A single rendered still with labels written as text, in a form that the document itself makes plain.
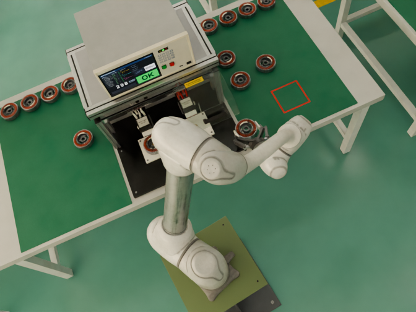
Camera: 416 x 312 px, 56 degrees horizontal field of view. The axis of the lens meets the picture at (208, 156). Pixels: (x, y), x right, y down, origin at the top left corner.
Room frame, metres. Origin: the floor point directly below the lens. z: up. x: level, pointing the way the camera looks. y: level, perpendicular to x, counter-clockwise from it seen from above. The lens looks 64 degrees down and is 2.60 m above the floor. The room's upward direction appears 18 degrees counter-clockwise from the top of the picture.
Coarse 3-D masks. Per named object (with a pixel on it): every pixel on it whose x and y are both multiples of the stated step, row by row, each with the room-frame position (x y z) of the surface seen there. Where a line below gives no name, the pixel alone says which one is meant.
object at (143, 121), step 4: (144, 108) 1.21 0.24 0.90; (132, 112) 1.21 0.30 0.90; (140, 112) 1.19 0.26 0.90; (144, 112) 1.18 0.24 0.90; (144, 116) 1.14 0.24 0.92; (148, 116) 1.15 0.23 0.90; (136, 120) 1.14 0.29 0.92; (140, 120) 1.13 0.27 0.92; (144, 120) 1.12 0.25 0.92; (148, 120) 1.11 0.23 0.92; (140, 124) 1.10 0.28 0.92; (144, 124) 1.10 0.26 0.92; (148, 124) 1.09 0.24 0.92; (140, 128) 1.08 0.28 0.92; (144, 128) 1.08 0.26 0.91; (148, 128) 1.08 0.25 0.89; (152, 128) 1.09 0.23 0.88; (144, 132) 1.08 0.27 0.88; (148, 132) 1.07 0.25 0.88; (144, 136) 1.06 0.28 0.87
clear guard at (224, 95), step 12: (204, 72) 1.18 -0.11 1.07; (216, 72) 1.15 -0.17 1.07; (180, 84) 1.15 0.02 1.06; (204, 84) 1.11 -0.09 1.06; (216, 84) 1.09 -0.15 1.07; (180, 96) 1.09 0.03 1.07; (192, 96) 1.07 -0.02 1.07; (204, 96) 1.05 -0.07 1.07; (216, 96) 1.03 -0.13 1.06; (228, 96) 1.00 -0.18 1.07; (192, 108) 1.00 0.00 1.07; (204, 108) 0.98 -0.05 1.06; (216, 108) 0.97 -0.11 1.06; (228, 108) 0.96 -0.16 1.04; (192, 120) 0.95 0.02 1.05; (216, 120) 0.93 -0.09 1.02
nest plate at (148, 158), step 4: (140, 140) 1.10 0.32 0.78; (140, 144) 1.08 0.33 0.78; (152, 148) 1.03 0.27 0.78; (144, 152) 1.02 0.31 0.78; (144, 156) 1.00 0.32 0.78; (148, 156) 0.99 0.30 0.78; (152, 156) 0.98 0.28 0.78; (156, 156) 0.98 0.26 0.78; (148, 160) 0.97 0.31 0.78; (152, 160) 0.96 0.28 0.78
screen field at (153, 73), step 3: (156, 69) 1.19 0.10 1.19; (147, 72) 1.18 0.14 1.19; (150, 72) 1.18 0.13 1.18; (153, 72) 1.18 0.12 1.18; (156, 72) 1.18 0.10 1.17; (141, 75) 1.18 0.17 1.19; (144, 75) 1.18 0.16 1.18; (147, 75) 1.18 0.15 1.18; (150, 75) 1.18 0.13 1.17; (153, 75) 1.18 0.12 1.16; (156, 75) 1.18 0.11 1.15; (138, 78) 1.18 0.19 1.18; (141, 78) 1.18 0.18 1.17; (144, 78) 1.18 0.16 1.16; (147, 78) 1.18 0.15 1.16; (150, 78) 1.18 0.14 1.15; (138, 81) 1.17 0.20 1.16; (141, 81) 1.18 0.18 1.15; (144, 81) 1.18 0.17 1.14
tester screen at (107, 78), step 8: (128, 64) 1.17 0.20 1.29; (136, 64) 1.18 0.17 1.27; (144, 64) 1.18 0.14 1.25; (112, 72) 1.17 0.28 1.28; (120, 72) 1.17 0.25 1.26; (128, 72) 1.17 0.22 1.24; (144, 72) 1.18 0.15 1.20; (104, 80) 1.16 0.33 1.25; (112, 80) 1.16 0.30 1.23; (120, 80) 1.17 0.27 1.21; (128, 80) 1.17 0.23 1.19; (136, 80) 1.17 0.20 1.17; (112, 88) 1.16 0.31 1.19; (120, 88) 1.17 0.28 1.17; (128, 88) 1.17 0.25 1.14
